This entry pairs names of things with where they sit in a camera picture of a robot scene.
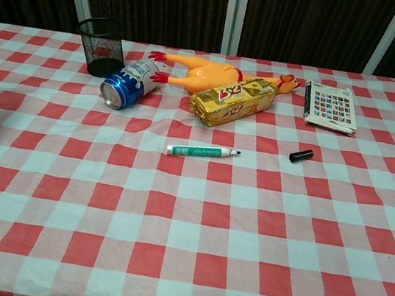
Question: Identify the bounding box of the black mesh pen holder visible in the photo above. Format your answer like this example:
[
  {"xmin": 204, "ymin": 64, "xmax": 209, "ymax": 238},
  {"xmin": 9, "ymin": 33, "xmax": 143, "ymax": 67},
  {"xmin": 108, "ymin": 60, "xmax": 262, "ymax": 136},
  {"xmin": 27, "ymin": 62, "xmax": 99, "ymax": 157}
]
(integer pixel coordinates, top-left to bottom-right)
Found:
[{"xmin": 70, "ymin": 13, "xmax": 132, "ymax": 82}]

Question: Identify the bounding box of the blue white beer can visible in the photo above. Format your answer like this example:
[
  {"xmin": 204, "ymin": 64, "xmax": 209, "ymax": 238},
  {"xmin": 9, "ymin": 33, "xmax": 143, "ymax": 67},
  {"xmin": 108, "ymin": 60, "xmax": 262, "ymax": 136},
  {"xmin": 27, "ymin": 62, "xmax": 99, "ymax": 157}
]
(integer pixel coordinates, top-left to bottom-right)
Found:
[{"xmin": 97, "ymin": 52, "xmax": 169, "ymax": 117}]

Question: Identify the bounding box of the green white marker body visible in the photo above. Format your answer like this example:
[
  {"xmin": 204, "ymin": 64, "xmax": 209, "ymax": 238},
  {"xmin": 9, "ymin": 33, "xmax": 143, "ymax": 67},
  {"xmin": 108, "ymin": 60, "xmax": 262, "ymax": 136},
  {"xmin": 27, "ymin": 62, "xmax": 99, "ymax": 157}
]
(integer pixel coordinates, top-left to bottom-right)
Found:
[{"xmin": 165, "ymin": 138, "xmax": 243, "ymax": 168}]

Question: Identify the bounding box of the yellow rubber chicken toy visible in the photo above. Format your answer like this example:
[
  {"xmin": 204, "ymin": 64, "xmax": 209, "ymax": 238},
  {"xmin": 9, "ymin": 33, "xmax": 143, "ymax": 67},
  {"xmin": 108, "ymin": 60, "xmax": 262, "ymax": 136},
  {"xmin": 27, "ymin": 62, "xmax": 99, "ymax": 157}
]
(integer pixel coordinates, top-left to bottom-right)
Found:
[{"xmin": 143, "ymin": 49, "xmax": 304, "ymax": 110}]

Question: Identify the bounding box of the black marker cap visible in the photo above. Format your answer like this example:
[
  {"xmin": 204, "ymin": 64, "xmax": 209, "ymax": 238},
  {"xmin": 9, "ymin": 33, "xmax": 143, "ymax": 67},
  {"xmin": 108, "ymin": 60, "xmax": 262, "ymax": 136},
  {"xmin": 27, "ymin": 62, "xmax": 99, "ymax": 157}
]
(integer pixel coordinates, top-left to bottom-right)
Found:
[{"xmin": 288, "ymin": 146, "xmax": 316, "ymax": 166}]

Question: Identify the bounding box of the gold cracker package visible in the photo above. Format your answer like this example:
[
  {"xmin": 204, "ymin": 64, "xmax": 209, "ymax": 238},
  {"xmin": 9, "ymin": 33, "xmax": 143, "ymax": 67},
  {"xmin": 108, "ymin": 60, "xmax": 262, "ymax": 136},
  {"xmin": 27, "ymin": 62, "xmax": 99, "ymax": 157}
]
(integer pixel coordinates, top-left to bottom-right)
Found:
[{"xmin": 186, "ymin": 69, "xmax": 280, "ymax": 137}]

